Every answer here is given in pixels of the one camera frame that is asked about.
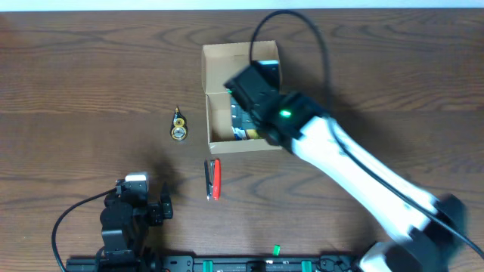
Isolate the red black stapler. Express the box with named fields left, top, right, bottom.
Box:
left=204, top=159, right=222, bottom=200

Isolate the small green clip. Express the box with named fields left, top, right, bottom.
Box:
left=272, top=245, right=281, bottom=256

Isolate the yellow sticky note pad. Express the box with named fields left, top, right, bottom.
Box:
left=245, top=129, right=261, bottom=140

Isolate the open cardboard box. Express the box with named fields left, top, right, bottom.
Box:
left=201, top=42, right=277, bottom=154

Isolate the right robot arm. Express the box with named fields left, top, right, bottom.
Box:
left=231, top=91, right=467, bottom=271

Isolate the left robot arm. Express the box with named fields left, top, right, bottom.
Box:
left=100, top=180, right=173, bottom=264

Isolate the black yellow correction tape dispenser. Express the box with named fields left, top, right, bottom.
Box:
left=170, top=107, right=188, bottom=141

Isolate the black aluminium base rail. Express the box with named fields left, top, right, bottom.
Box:
left=65, top=255, right=358, bottom=272

